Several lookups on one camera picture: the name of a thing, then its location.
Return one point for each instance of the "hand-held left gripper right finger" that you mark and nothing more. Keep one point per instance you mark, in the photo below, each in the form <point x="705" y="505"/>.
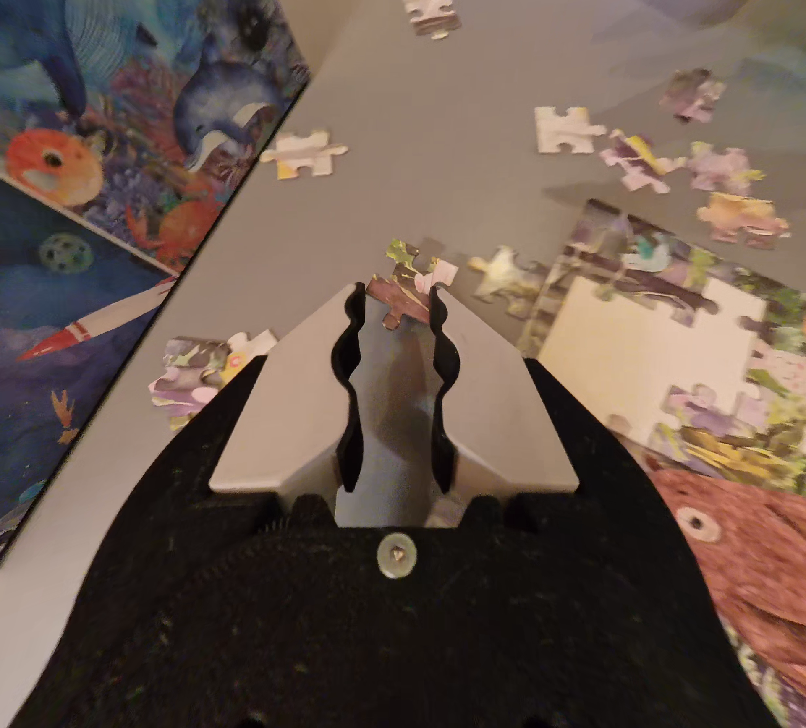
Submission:
<point x="504" y="426"/>

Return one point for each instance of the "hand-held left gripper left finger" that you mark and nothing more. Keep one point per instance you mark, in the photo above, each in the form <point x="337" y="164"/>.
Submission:
<point x="283" y="419"/>

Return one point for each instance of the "partly assembled jigsaw puzzle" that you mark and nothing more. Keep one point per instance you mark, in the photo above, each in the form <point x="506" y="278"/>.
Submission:
<point x="629" y="350"/>

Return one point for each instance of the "brown green jigsaw piece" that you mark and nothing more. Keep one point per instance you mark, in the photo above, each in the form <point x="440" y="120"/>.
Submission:
<point x="403" y="294"/>

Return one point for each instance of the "purple yellow jigsaw piece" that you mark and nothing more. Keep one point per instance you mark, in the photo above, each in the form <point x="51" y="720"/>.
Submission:
<point x="639" y="161"/>

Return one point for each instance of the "lavender cream jigsaw piece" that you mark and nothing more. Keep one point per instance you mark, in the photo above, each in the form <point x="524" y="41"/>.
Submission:
<point x="182" y="397"/>

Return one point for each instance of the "dark green purple jigsaw piece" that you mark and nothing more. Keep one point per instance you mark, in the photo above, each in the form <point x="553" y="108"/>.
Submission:
<point x="198" y="356"/>

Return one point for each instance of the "green grey jigsaw piece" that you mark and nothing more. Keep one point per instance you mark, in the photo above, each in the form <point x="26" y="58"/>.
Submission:
<point x="507" y="281"/>

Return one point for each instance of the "white yellow jigsaw piece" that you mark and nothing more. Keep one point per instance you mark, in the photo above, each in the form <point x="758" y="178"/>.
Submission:
<point x="302" y="154"/>

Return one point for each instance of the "orange purple jigsaw piece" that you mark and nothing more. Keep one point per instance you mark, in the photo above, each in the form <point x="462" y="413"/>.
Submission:
<point x="743" y="218"/>

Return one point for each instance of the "illustrated puzzle box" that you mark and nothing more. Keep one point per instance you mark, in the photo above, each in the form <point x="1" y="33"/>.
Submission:
<point x="126" y="111"/>

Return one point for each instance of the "purple grey jigsaw piece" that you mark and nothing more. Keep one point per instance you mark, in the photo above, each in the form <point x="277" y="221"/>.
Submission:
<point x="691" y="93"/>

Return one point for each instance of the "grey white jigsaw piece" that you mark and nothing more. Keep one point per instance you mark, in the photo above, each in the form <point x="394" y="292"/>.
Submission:
<point x="431" y="10"/>

